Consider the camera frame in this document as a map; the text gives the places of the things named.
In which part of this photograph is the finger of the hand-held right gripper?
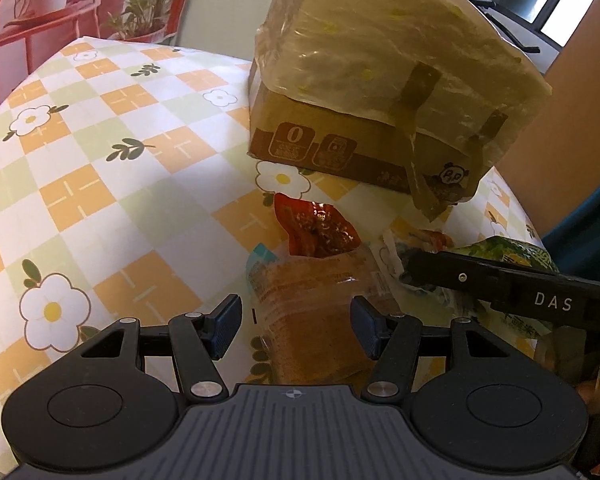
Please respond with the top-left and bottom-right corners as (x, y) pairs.
(404, 250), (498, 303)

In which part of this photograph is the wooden board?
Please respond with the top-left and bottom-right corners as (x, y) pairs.
(500, 0), (600, 241)

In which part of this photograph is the white snack packet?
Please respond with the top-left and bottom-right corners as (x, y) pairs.
(380, 227), (481, 311)

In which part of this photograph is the dark framed window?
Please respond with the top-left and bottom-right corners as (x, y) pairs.
(480, 0), (600, 46)

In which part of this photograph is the checkered floral tablecloth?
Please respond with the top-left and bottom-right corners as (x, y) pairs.
(0, 35), (551, 461)

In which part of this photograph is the red snack packet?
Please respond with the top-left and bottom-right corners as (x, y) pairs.
(272, 192), (358, 258)

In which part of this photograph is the clear brown bread packet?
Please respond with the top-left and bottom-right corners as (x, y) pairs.
(245, 242), (401, 386)

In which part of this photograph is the green snack packet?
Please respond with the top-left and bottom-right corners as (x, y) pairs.
(452, 237), (563, 346)

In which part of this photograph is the printed room backdrop cloth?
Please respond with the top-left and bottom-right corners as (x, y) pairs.
(0, 0), (197, 111)

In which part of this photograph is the plastic lined cardboard box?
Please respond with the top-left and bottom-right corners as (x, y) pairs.
(247, 0), (551, 221)

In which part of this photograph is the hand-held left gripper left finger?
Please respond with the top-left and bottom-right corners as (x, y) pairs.
(82, 294), (243, 400)

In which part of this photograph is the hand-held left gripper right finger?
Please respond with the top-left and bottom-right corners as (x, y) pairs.
(351, 295), (506, 398)

